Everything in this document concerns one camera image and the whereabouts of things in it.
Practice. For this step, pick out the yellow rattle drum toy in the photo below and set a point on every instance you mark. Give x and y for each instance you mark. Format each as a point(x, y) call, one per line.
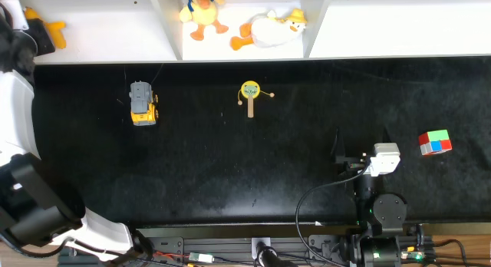
point(251, 91)

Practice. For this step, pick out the grey and yellow toy truck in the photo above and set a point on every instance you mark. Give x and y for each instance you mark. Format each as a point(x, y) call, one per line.
point(142, 106)

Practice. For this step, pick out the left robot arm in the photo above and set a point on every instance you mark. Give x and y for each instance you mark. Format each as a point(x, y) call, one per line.
point(17, 117)

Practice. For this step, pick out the yellow rubber duck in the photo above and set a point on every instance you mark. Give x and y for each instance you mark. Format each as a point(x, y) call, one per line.
point(57, 35)

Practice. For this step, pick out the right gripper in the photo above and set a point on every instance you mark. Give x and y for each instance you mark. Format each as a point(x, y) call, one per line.
point(354, 163)

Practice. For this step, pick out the white plush goose with hat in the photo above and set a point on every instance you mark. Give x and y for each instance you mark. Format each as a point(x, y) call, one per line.
point(272, 31)

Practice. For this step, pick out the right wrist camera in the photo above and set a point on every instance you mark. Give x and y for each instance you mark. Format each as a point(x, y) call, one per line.
point(385, 159)

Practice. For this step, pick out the white shelf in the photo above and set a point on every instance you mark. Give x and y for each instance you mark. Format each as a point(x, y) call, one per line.
point(383, 29)

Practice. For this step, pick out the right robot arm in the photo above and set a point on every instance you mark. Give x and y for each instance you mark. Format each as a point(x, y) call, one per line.
point(389, 211)

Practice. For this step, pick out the many-coloured puzzle cube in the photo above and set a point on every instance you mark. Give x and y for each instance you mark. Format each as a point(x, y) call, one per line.
point(435, 142)

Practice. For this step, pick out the yellow plush duck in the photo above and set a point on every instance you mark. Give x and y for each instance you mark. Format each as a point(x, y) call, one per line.
point(203, 15)

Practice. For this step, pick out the mounting rail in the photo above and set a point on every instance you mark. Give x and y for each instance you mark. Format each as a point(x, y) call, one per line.
point(230, 246)

